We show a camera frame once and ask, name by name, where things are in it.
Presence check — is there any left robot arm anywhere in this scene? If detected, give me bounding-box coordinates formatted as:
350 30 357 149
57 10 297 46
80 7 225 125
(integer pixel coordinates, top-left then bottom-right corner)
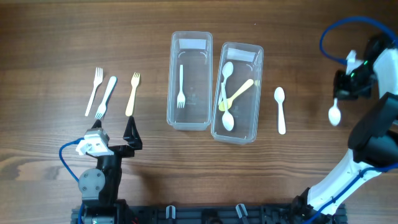
76 116 142 223

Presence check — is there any right blue cable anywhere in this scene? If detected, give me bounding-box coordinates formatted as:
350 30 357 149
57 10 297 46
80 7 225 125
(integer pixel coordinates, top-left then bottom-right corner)
301 16 398 224

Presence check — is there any left clear plastic container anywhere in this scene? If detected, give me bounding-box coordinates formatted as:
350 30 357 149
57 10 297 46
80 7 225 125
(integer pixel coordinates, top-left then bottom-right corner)
167 31 213 131

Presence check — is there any right clear plastic container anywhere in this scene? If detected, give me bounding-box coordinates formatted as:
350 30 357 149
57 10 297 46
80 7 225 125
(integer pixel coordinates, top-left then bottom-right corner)
211 42 264 144

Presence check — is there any yellow-green plastic spoon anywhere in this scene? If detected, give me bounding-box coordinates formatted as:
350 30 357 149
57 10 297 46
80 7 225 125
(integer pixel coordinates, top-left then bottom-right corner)
216 79 254 111

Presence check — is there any clear plastic container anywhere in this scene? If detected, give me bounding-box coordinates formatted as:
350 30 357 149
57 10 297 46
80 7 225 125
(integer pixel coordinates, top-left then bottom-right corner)
167 31 213 131
211 42 264 144

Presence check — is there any blue cable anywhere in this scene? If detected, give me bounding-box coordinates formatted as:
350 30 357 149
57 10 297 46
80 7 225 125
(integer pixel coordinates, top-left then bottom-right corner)
301 16 398 224
58 138 85 224

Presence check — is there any white plastic fork far left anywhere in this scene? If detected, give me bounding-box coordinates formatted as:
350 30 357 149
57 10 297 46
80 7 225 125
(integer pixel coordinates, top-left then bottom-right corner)
85 67 103 116

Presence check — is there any white fork rounded handle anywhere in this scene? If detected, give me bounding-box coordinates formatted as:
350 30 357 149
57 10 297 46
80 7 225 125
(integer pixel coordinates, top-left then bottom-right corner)
95 76 118 119

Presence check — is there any cream wooden fork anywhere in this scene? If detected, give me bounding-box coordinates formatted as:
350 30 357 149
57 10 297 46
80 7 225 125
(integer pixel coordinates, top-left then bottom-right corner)
125 72 141 116

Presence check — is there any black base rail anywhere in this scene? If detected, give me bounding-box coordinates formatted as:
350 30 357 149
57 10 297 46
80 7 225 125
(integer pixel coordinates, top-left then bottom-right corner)
70 202 346 224

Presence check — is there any white spoon thin handle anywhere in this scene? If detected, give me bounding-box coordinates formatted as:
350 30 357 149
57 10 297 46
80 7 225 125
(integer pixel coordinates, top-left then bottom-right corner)
221 83 234 131

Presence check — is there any left blue cable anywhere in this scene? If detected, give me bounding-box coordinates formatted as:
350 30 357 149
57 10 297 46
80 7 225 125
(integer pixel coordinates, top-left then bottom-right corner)
58 138 85 224

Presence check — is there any white fork in container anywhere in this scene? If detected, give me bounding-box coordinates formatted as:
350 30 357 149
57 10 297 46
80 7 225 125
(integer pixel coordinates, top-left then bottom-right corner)
177 64 185 109

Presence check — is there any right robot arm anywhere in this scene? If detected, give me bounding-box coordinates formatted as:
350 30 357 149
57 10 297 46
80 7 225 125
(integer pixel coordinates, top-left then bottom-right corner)
290 32 397 223

